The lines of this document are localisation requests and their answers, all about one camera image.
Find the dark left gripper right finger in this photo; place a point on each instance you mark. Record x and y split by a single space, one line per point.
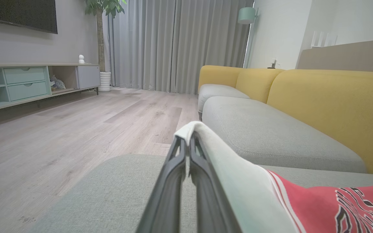
202 197

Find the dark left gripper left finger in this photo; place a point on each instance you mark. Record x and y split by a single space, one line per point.
168 194

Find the red shorts white waistband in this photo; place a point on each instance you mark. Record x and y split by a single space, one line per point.
319 207

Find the large grey sofa seat cushion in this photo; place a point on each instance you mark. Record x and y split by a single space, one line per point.
108 194

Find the yellow sofa backrest cushion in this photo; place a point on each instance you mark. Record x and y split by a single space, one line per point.
217 75
335 110
257 82

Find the white ribbed plant pot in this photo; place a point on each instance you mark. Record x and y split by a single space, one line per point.
105 81

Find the grey cabinet door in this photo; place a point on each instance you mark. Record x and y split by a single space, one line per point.
88 77

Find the grey pleated curtain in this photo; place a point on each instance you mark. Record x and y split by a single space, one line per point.
173 45

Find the toys in cabinet shelf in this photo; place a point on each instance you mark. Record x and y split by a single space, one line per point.
57 83

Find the green indoor tree plant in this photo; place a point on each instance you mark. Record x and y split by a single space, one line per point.
100 38

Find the pale green cabinet drawer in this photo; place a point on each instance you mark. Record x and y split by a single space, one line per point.
24 75
28 90

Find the teal floor lamp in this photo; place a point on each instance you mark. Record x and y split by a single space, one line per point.
246 15

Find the white router with antennas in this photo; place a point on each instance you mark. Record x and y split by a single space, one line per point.
323 39

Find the small white round camera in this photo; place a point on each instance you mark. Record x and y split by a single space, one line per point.
81 59

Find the taupe low partition wall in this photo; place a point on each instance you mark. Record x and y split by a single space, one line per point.
351 56

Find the black wall television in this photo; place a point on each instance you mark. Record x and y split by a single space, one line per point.
21 13

